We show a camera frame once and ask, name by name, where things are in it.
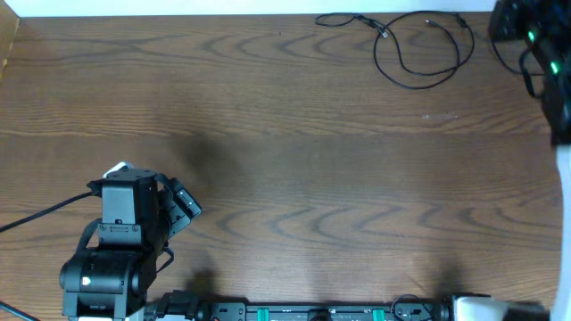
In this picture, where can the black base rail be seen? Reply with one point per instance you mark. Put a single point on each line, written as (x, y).
(312, 312)

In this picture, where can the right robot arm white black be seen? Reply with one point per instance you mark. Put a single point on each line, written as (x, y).
(545, 67)

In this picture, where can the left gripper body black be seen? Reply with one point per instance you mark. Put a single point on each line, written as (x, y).
(184, 203)

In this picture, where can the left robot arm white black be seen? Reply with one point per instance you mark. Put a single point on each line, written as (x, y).
(115, 262)

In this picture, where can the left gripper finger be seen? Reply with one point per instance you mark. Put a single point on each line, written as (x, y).
(175, 208)
(185, 200)

